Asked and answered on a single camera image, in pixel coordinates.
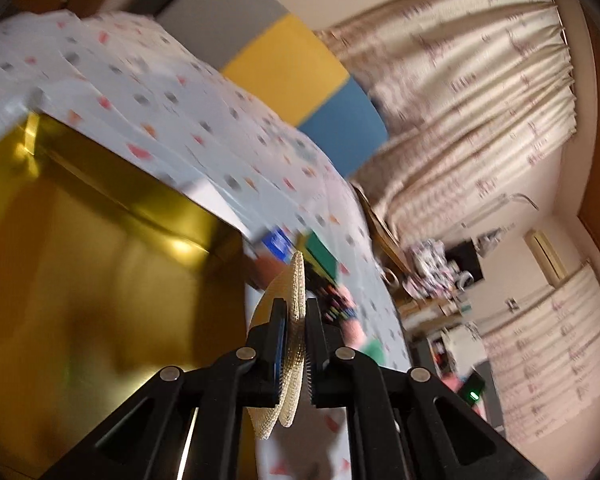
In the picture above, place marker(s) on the beige woven round pad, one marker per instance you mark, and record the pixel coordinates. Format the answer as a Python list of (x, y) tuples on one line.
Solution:
[(295, 285)]

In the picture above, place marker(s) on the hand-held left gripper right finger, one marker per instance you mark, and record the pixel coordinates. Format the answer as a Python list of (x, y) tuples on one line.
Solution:
[(311, 350)]

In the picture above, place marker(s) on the blue sponge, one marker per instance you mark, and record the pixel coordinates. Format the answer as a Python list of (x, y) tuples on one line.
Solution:
[(277, 244)]

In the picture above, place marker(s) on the beige printed curtain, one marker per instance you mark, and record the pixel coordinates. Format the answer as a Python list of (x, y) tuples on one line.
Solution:
[(555, 350), (455, 110)]

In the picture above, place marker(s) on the black monitor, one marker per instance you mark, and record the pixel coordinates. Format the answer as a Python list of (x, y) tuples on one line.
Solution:
[(465, 260)]

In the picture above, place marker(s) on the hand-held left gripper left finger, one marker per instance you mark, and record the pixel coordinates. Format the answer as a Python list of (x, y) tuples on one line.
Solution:
[(278, 350)]

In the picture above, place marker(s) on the beige air conditioner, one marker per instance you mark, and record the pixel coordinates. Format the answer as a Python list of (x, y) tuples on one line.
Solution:
[(547, 255)]

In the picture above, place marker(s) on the pink and blue soft toy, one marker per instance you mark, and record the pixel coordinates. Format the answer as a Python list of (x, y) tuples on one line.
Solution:
[(347, 310)]

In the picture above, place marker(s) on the green and yellow sponge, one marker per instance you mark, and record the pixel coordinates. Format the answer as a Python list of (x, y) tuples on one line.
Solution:
[(320, 255)]

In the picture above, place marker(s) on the patterned light blue tablecloth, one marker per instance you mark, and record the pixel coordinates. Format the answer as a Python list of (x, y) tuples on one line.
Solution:
[(130, 85)]

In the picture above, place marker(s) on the pile of printed cloths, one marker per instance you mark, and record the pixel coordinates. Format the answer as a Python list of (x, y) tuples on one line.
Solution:
[(430, 265)]

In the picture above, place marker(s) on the gold-lined storage box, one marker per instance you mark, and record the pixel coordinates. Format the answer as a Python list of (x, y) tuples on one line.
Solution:
[(105, 285)]

